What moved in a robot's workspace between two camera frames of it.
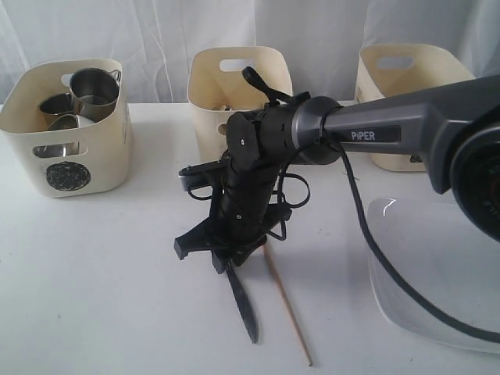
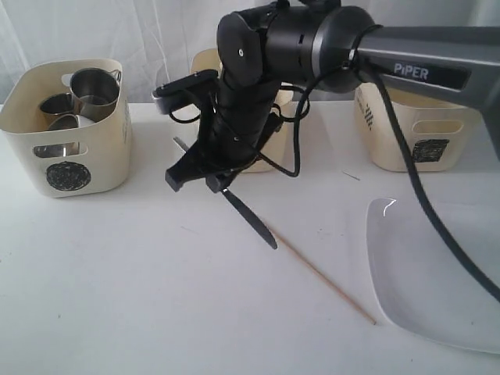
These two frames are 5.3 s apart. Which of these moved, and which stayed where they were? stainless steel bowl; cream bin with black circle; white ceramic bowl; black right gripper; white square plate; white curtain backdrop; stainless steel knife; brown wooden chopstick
Moved: brown wooden chopstick; stainless steel knife; black right gripper
Stayed: stainless steel bowl; white ceramic bowl; white square plate; white curtain backdrop; cream bin with black circle
